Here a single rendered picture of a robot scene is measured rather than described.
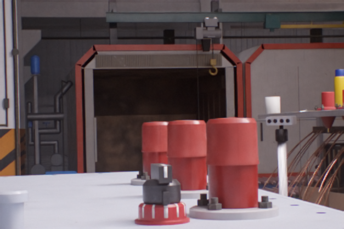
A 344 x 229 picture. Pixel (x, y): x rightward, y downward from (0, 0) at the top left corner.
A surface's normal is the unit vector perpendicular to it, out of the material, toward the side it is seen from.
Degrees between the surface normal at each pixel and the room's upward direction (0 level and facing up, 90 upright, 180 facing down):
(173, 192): 90
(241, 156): 89
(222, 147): 89
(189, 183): 91
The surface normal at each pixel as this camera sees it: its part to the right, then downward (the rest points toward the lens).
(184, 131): -0.07, -0.03
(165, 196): 0.18, -0.02
